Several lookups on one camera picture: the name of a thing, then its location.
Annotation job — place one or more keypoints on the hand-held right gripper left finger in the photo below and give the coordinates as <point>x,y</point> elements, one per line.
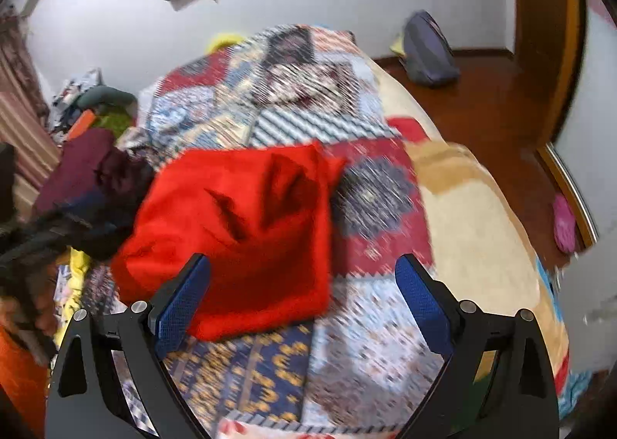
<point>183,304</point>

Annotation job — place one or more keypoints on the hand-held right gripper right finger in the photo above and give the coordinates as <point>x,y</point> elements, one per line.
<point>424,304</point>

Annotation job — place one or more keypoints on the red garment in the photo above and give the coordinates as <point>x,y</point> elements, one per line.
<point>250,246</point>

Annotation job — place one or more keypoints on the dark blue cloth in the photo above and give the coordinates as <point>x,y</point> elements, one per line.
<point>96,227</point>

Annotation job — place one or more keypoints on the pink slipper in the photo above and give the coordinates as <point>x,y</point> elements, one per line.
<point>564,222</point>

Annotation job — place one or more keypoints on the white cabinet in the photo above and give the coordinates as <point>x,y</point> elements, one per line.
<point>593,304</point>

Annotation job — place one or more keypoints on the maroon cloth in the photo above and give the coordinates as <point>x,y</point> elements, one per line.
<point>86,164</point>

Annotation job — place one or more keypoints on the orange cloth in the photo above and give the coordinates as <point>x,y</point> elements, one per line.
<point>21,386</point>

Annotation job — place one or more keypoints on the lime green cloth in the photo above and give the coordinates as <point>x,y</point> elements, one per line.
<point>113,124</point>

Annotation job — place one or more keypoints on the orange item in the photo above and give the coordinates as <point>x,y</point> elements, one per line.
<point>79,126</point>

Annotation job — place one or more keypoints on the dark green cushion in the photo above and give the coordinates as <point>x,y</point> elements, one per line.
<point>106,96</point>

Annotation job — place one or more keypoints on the patchwork printed blanket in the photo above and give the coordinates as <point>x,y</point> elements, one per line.
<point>299,96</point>

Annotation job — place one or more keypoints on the white printed cloth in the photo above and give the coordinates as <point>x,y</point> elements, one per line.
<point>72,92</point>

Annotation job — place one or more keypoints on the purple grey backpack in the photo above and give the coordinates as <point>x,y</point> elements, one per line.
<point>429,53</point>

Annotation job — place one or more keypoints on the striped curtain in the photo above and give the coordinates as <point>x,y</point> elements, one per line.
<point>21,106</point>

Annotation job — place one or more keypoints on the small yellow item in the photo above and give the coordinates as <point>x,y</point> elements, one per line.
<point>397,46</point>

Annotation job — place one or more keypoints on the wooden door frame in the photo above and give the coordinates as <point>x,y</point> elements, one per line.
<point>544,34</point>

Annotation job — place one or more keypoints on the pink wall poster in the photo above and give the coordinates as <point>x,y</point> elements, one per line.
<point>607,10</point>

